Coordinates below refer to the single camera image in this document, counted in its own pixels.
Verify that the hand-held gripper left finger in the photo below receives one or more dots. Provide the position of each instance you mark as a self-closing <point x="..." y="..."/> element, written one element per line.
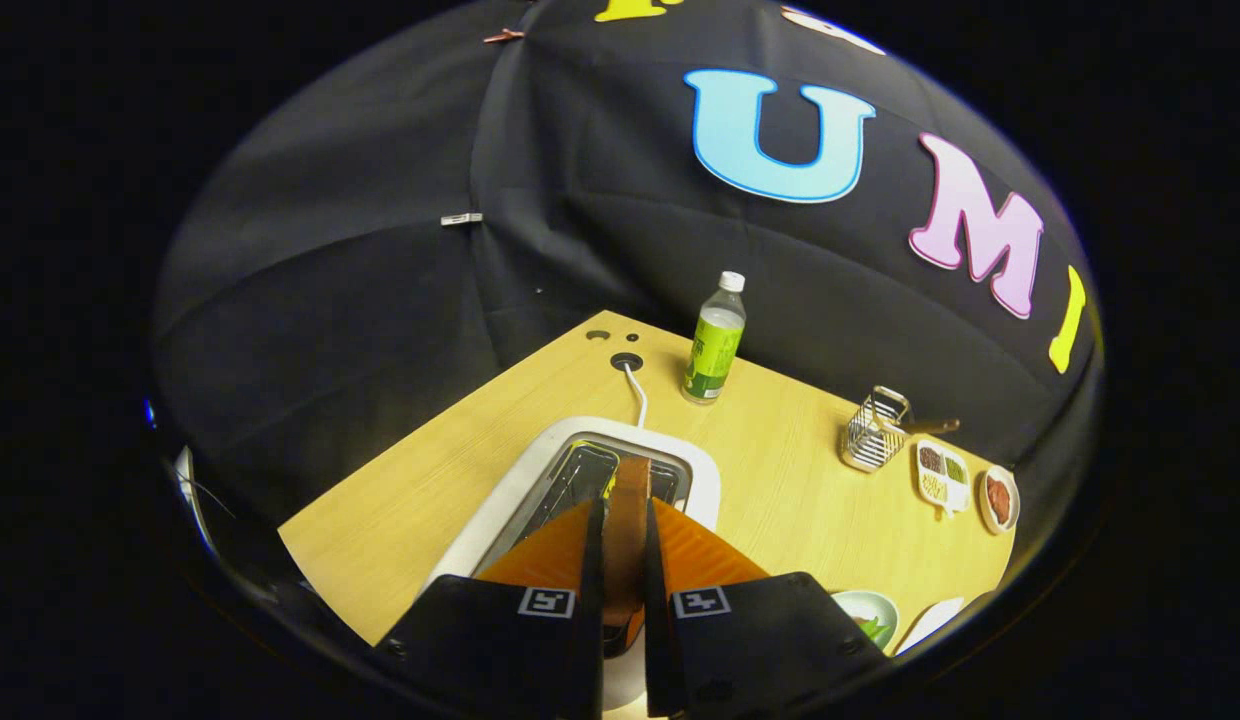
<point x="593" y="580"/>

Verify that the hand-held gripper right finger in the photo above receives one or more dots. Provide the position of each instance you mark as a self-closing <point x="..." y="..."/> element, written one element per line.
<point x="655" y="600"/>

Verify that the toasted bread slice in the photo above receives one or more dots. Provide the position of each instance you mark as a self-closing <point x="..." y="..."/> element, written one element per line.
<point x="627" y="530"/>

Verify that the green lettuce leaf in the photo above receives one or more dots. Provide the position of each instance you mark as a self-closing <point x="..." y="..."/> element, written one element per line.
<point x="873" y="630"/>

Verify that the white toaster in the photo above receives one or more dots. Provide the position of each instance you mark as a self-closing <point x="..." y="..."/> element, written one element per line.
<point x="520" y="480"/>

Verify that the pale green round plate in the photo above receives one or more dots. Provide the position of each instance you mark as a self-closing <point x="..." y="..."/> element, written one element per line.
<point x="860" y="603"/>

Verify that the green label drink bottle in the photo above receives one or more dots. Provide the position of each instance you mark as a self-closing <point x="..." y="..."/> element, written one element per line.
<point x="715" y="345"/>

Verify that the white square plate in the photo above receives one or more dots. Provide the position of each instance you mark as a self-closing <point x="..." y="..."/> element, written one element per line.
<point x="930" y="622"/>

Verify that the white divided dish with beans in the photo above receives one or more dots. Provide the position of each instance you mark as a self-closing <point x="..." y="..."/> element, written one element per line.
<point x="942" y="478"/>

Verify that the brown steak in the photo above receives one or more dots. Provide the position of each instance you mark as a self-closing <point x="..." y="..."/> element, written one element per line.
<point x="999" y="500"/>

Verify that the white round plate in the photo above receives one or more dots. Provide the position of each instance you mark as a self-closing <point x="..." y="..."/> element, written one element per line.
<point x="1014" y="500"/>

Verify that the white cloth clip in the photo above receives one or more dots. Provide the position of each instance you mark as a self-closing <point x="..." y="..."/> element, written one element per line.
<point x="461" y="218"/>

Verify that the black backdrop cloth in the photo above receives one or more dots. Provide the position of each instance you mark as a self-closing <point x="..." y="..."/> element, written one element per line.
<point x="580" y="180"/>

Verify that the red cloth clip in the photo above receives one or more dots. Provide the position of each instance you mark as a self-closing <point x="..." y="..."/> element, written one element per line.
<point x="503" y="36"/>

